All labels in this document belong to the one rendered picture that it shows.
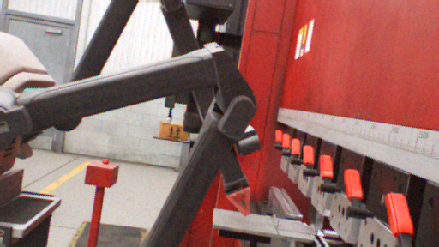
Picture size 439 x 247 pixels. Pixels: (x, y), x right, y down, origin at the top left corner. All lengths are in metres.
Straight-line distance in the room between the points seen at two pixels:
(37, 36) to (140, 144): 2.48
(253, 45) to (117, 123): 6.18
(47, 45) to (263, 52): 6.52
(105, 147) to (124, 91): 7.50
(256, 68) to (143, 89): 1.43
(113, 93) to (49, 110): 0.10
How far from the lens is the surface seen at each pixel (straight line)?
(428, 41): 0.71
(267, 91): 2.14
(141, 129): 8.12
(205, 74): 0.74
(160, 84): 0.74
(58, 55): 8.34
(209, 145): 0.79
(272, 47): 2.15
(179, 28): 1.15
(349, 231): 0.89
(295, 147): 1.39
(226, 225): 1.24
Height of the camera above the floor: 1.32
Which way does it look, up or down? 3 degrees down
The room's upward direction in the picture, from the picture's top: 9 degrees clockwise
